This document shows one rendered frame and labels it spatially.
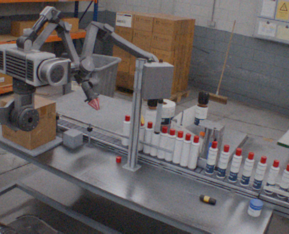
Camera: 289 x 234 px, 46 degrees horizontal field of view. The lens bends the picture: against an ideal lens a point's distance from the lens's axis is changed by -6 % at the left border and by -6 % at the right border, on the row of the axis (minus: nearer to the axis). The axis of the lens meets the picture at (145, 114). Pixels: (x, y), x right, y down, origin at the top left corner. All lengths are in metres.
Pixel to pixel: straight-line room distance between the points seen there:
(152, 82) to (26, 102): 0.72
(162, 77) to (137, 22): 3.90
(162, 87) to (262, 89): 4.66
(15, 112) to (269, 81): 5.11
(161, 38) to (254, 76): 1.91
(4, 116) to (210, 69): 5.31
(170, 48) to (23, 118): 3.86
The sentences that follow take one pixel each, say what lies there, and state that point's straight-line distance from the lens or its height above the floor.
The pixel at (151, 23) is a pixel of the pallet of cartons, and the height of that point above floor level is 1.29.
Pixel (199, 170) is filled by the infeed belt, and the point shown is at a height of 0.88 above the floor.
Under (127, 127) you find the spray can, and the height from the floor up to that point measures 1.01.
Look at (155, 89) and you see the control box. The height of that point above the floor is 1.34.
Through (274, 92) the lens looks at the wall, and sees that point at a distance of 6.52.
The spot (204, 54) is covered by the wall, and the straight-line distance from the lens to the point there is 6.97.
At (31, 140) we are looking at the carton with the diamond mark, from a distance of 2.33.
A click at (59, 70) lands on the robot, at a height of 1.47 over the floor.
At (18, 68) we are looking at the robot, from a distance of 1.97.
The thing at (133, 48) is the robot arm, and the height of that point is 1.50.
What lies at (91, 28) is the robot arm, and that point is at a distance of 2.16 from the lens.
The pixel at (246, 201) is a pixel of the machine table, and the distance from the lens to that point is 2.08.
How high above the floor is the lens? 1.92
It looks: 21 degrees down
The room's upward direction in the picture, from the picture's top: 6 degrees clockwise
